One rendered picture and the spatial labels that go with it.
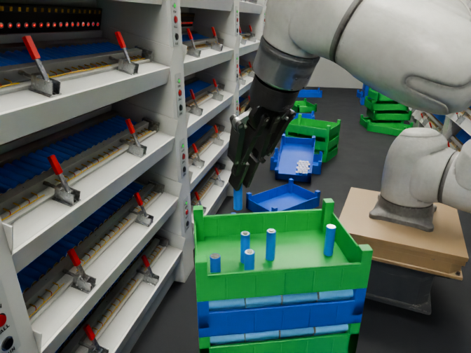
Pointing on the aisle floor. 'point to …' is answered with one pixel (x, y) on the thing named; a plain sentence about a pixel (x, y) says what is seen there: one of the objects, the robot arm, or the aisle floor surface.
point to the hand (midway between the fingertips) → (243, 171)
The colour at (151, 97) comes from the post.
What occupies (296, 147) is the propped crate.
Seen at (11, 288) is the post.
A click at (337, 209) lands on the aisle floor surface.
